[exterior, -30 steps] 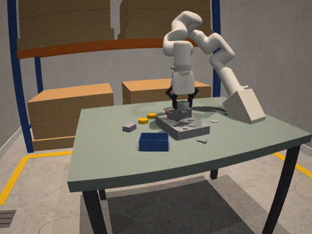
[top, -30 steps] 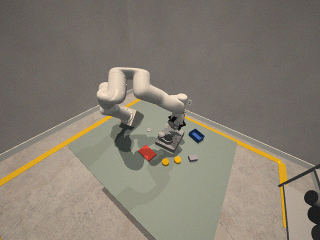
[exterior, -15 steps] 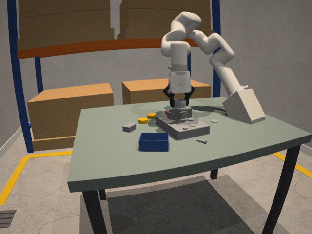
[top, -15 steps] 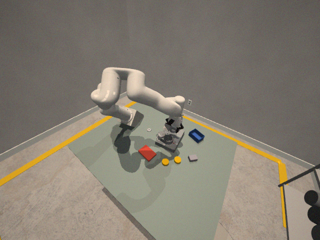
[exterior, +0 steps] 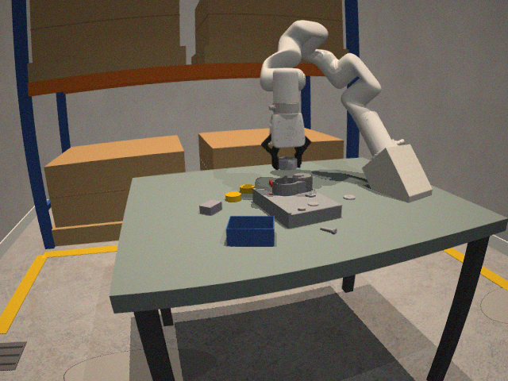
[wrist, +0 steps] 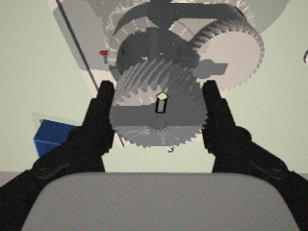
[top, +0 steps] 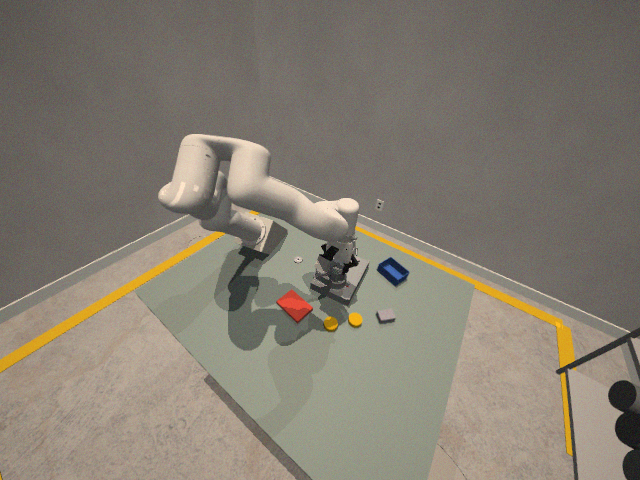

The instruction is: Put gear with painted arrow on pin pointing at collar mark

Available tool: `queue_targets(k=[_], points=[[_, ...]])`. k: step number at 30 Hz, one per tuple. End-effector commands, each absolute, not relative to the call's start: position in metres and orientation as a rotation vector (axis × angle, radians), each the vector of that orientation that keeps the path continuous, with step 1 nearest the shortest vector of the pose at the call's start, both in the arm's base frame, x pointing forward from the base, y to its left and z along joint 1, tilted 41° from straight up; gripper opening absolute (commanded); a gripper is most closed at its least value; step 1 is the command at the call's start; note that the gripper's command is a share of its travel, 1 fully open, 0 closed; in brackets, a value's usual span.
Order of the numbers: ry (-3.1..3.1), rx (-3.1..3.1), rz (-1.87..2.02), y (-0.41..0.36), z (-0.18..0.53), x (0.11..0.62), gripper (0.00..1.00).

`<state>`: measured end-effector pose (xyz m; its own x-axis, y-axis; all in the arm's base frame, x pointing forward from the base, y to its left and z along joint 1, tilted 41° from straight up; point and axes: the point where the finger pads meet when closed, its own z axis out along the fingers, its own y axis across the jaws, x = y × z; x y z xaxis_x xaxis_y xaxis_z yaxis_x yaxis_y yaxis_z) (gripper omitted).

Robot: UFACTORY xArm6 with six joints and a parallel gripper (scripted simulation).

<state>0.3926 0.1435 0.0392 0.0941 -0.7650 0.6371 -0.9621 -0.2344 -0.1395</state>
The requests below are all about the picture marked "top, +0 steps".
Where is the yellow short cylinder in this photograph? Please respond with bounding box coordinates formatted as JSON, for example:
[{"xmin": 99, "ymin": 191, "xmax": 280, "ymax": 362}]
[
  {"xmin": 348, "ymin": 313, "xmax": 362, "ymax": 328},
  {"xmin": 324, "ymin": 317, "xmax": 338, "ymax": 332}
]

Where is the red box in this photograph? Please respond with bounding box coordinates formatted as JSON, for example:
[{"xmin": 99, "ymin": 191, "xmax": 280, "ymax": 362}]
[{"xmin": 276, "ymin": 289, "xmax": 313, "ymax": 323}]

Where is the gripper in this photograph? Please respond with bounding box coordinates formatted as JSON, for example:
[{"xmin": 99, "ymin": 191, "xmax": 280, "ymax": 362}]
[{"xmin": 321, "ymin": 240, "xmax": 358, "ymax": 275}]

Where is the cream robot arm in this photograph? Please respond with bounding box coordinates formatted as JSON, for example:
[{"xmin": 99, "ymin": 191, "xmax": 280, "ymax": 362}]
[{"xmin": 158, "ymin": 134, "xmax": 359, "ymax": 245}]

